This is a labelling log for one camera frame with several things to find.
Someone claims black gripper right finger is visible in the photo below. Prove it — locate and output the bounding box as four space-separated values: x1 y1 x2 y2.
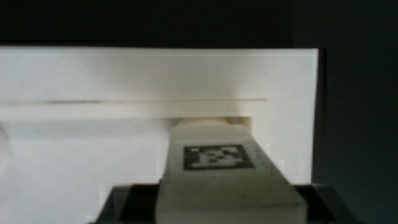
295 184 366 224

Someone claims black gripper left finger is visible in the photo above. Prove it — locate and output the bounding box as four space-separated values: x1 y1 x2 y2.
88 184 160 224

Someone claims white table leg with tag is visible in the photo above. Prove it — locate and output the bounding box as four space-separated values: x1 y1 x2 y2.
154 118 307 224

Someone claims white square table top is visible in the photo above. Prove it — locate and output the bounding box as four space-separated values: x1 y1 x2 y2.
0 47 318 224

